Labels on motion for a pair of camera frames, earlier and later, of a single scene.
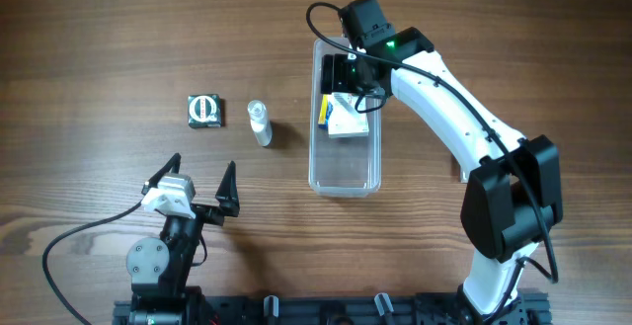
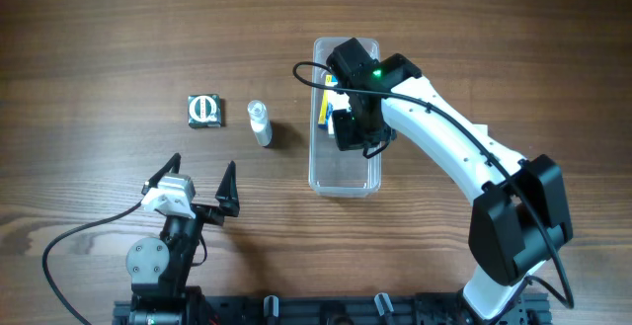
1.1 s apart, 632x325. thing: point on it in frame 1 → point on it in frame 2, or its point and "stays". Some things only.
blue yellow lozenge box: x=325 y=113 stays
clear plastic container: x=345 y=144 stays
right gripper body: x=336 y=74 → x=347 y=130
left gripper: x=205 y=211 stays
